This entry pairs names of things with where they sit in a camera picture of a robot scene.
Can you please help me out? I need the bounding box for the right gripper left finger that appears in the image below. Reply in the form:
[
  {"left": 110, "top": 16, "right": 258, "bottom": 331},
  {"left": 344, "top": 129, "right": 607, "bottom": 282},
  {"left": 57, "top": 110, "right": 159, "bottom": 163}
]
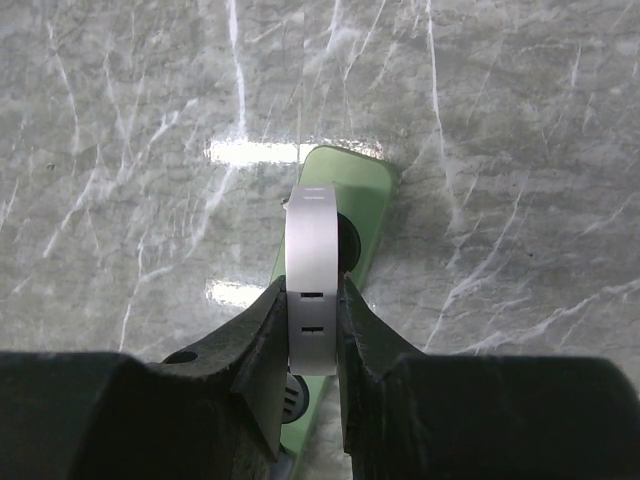
[{"left": 1, "top": 278, "right": 288, "bottom": 479}]

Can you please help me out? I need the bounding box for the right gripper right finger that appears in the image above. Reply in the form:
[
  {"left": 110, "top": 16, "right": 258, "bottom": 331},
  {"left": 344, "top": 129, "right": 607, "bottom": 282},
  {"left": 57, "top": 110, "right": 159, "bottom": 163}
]
[{"left": 337, "top": 277, "right": 639, "bottom": 479}]

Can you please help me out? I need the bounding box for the white square charger plug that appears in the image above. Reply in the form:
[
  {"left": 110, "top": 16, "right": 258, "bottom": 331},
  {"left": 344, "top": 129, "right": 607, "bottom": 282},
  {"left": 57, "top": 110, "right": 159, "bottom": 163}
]
[{"left": 284, "top": 185, "right": 338, "bottom": 376}]

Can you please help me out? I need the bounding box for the green power strip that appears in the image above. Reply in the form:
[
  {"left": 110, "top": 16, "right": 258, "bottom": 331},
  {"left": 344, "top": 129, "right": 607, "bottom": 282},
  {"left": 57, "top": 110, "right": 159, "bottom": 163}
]
[{"left": 272, "top": 145, "right": 399, "bottom": 479}]

